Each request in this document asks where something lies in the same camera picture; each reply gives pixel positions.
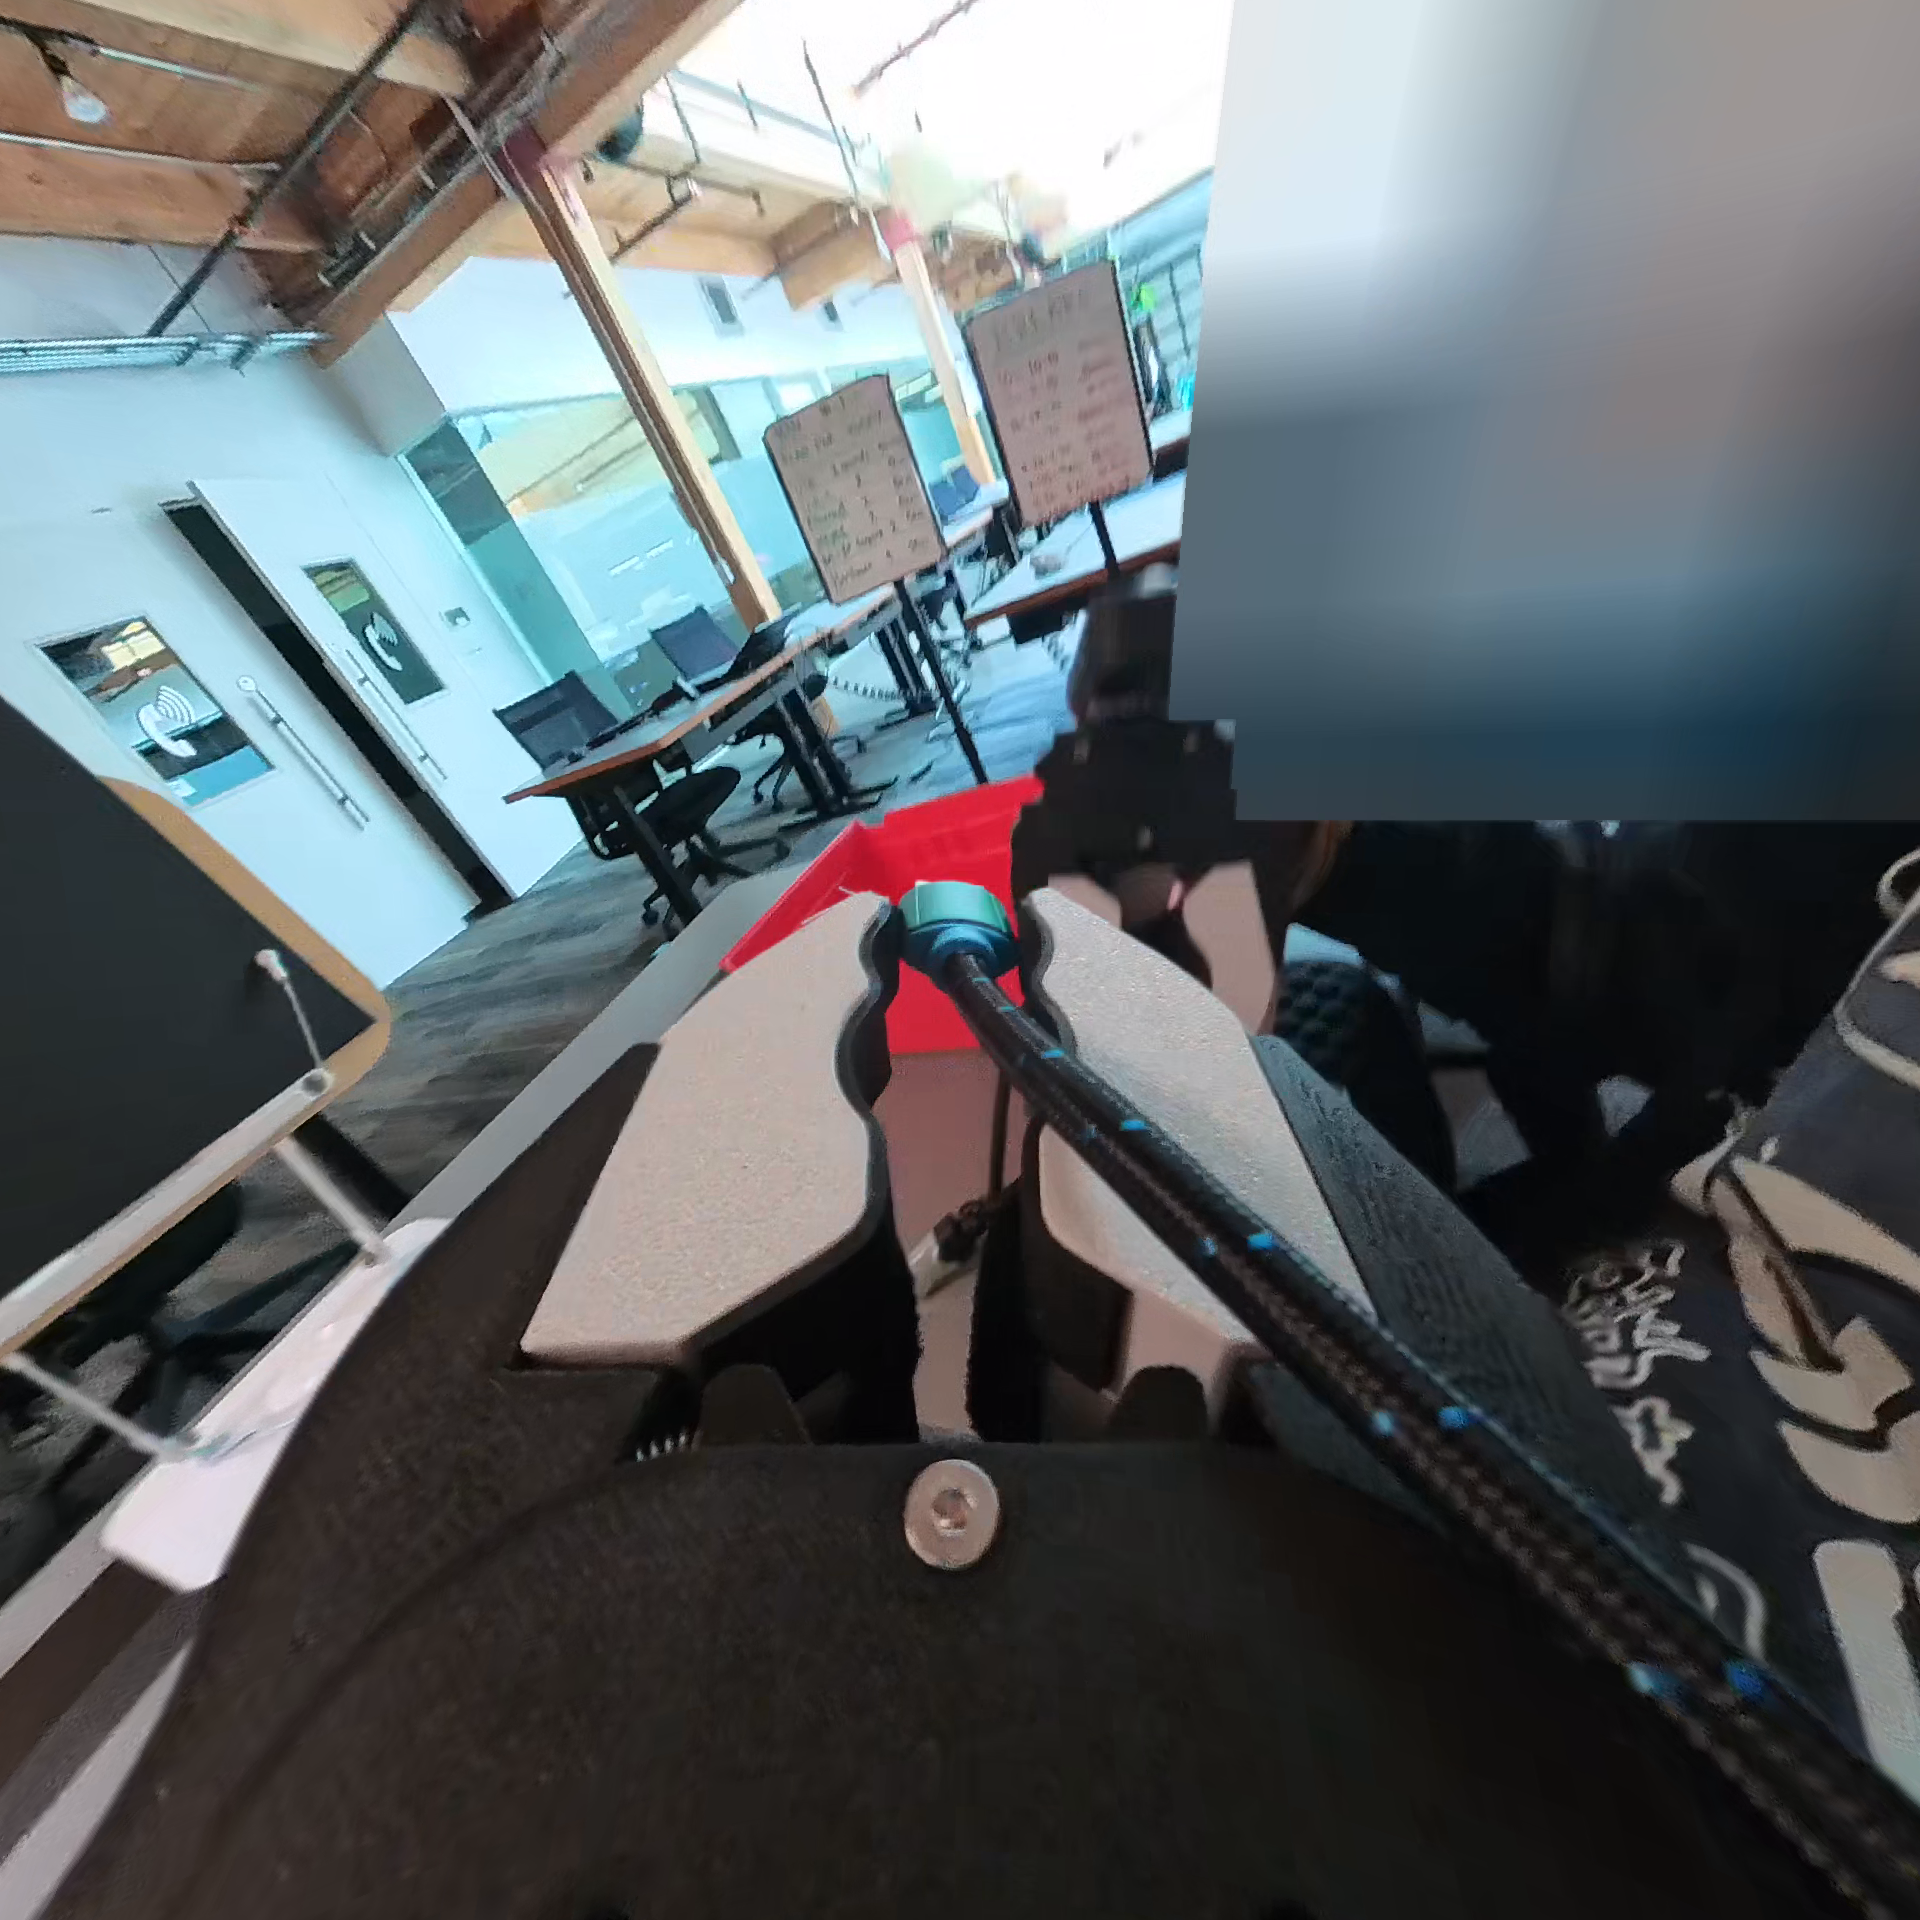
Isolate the wooden support post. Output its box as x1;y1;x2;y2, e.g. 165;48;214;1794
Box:
503;127;782;633

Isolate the black braided HDMI cable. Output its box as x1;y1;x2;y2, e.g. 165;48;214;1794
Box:
895;881;1920;1909

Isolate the black board on stand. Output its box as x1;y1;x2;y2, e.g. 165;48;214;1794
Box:
0;696;397;1360

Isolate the whiteboard with handwriting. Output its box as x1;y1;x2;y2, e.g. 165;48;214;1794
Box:
763;374;951;606
960;258;1159;530

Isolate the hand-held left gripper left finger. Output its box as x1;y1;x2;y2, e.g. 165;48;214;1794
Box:
517;895;903;1370

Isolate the black office chair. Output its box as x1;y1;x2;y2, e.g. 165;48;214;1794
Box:
495;671;752;925
648;605;752;693

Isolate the person's black printed shirt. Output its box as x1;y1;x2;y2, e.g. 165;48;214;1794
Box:
1290;823;1920;1772

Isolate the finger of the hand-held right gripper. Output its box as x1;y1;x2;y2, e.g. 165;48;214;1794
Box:
1184;859;1290;1040
1046;862;1190;933

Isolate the black textured rounded object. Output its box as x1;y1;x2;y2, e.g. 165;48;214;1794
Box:
1286;961;1434;1091

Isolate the white office table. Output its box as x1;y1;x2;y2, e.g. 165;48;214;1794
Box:
960;473;1188;633

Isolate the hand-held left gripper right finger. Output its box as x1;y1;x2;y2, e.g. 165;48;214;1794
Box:
1017;884;1381;1375

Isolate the phone icon door sign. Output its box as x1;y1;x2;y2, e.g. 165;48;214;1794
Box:
303;559;451;709
37;615;276;812

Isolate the red plastic bin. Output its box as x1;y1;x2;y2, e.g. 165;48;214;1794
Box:
721;772;1053;1060

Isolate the wooden top office desk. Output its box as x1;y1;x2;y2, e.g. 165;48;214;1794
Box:
503;600;993;933

